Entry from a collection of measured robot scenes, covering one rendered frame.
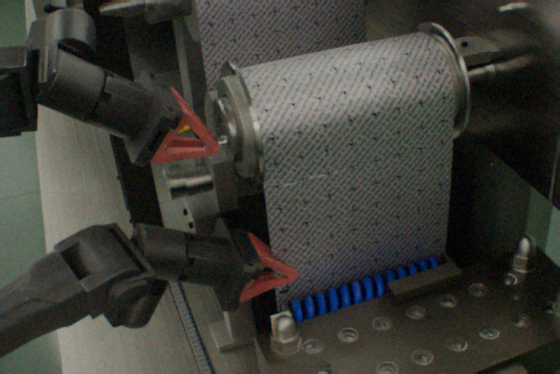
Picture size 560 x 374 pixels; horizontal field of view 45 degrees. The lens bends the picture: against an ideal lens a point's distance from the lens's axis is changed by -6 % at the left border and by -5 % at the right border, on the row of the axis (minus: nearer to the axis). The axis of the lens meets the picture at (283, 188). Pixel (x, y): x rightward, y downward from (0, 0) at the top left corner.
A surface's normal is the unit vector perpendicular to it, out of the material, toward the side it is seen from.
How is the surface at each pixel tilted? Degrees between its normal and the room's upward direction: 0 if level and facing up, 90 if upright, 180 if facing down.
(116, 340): 0
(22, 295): 21
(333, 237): 90
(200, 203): 0
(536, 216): 90
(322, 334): 0
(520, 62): 90
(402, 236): 90
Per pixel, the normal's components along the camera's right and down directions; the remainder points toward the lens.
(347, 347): -0.07, -0.83
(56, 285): 0.12, -0.62
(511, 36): -0.94, 0.25
